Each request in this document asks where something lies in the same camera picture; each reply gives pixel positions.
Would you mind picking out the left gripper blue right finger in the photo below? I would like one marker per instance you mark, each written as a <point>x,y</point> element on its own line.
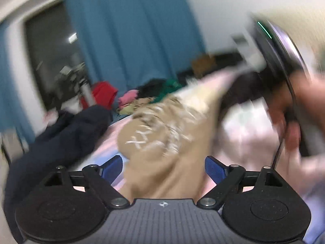
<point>227,180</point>

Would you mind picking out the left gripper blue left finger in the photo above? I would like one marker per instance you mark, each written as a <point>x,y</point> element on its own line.
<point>99,180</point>

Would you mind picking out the tan printed garment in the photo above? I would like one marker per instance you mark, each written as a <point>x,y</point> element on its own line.
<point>166,144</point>

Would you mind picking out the metal clothes rack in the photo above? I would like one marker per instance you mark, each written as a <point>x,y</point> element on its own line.
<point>78,79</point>

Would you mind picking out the person's right hand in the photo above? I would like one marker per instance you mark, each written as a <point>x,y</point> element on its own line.
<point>309,92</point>

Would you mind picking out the pastel rainbow bed sheet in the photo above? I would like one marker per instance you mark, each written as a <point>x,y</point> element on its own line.
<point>245,137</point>

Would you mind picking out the dark navy garment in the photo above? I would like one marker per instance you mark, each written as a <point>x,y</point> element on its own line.
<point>66,142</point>

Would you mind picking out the black armchair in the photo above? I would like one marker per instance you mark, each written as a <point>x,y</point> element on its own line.
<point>222,60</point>

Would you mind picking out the brown paper bag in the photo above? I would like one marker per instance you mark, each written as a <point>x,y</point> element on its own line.
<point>202,64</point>

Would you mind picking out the red garment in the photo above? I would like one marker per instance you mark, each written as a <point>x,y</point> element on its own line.
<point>101,93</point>

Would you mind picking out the pink garment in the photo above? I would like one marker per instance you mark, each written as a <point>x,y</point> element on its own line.
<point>128,97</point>

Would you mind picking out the black garment pile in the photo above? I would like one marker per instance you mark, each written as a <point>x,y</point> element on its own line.
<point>151,88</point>

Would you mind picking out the blue curtain left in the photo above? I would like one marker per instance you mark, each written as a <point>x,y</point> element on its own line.
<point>12,113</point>

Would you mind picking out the blue curtain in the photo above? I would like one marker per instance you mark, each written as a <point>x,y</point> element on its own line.
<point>129,42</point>
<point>12,113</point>

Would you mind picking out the green garment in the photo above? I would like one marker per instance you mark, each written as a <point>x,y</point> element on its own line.
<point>169,86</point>

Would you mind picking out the dark window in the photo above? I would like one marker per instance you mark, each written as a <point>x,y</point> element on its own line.
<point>52,43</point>

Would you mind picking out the blue curtain centre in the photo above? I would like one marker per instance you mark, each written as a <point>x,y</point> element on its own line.
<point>129,42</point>

